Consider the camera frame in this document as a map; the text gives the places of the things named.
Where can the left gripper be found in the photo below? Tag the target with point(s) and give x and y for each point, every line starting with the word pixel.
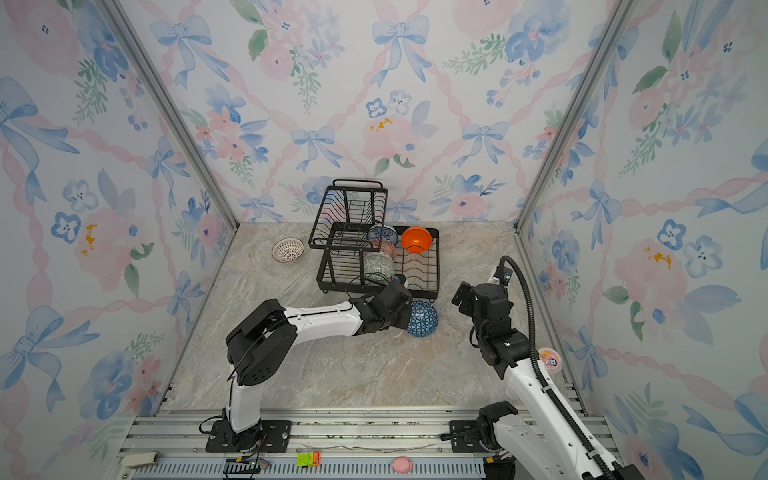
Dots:
pixel 406 318

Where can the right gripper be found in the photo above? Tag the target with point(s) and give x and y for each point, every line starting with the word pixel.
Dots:
pixel 466 289

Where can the dark blue patterned bowl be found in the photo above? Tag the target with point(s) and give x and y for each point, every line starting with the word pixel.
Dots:
pixel 424 319

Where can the green patterned bowl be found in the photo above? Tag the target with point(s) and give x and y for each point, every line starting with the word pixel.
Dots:
pixel 378 267

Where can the red patterned bowl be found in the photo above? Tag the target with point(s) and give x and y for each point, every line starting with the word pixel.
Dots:
pixel 388 248

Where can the black wire dish rack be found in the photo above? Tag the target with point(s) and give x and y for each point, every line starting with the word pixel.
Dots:
pixel 347 210

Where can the orange plastic bowl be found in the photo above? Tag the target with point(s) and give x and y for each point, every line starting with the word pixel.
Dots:
pixel 416 240

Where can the blue floral bowl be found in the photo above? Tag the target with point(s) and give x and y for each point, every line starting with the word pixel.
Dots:
pixel 383 233

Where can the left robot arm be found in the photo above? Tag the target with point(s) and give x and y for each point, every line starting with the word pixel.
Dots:
pixel 260 343

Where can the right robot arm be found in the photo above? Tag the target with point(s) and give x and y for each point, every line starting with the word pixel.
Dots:
pixel 562 447

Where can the pink lidded cup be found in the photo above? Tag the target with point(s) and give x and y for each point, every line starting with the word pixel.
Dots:
pixel 551 359

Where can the white lattice bowl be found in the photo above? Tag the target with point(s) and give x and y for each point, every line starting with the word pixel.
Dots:
pixel 287 250

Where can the pink round toy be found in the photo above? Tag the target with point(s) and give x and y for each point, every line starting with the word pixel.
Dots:
pixel 402 465

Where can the green orange small toy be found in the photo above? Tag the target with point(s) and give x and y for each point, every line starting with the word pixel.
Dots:
pixel 308 459

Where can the beige small block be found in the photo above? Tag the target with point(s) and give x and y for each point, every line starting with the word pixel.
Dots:
pixel 137 460

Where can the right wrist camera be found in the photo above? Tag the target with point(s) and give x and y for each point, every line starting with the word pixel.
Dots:
pixel 502 275

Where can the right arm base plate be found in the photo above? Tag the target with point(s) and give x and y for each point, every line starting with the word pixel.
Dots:
pixel 474 436

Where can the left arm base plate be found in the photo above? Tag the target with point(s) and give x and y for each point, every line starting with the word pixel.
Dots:
pixel 268 436

